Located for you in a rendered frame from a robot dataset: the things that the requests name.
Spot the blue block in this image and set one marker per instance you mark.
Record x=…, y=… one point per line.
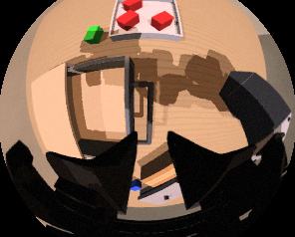
x=136, y=185

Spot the green block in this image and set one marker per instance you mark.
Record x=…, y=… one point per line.
x=94, y=35

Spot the red block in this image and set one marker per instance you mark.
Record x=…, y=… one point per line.
x=128, y=20
x=133, y=5
x=161, y=20

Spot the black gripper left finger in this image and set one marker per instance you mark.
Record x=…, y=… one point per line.
x=110, y=173

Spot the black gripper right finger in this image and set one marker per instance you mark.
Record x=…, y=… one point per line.
x=199, y=169

